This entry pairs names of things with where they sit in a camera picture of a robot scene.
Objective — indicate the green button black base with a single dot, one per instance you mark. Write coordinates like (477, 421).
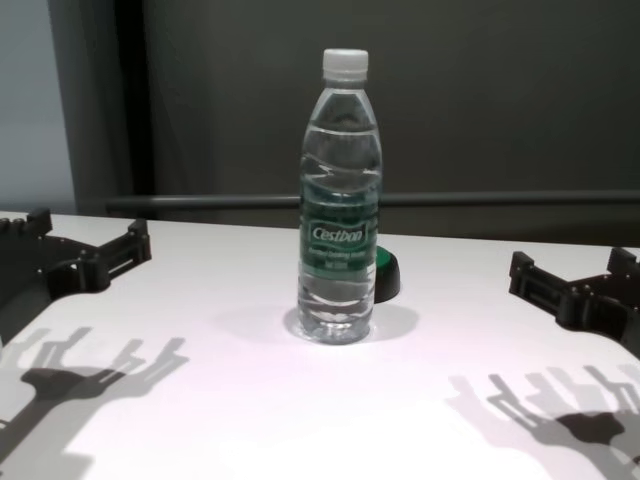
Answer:
(387, 280)

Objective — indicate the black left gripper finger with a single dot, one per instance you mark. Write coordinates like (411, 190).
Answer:
(115, 260)
(30, 230)

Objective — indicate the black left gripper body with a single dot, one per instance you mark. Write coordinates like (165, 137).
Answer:
(35, 280)

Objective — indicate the dark vertical column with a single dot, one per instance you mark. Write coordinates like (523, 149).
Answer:
(122, 100)

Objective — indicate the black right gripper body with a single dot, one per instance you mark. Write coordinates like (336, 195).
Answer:
(620, 315)

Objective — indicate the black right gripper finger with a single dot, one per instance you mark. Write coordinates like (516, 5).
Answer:
(550, 290)
(625, 267)

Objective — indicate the grey horizontal rail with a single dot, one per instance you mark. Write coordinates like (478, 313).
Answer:
(210, 202)

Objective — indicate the clear water bottle green label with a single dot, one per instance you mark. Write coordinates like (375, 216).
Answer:
(337, 280)

